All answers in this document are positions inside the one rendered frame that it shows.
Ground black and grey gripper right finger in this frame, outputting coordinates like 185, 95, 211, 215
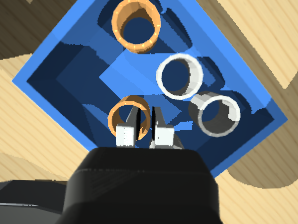
152, 107, 175, 149

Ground blue crate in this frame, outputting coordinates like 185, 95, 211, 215
11, 0, 288, 179

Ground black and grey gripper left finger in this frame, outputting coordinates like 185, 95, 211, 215
116, 106, 141, 148

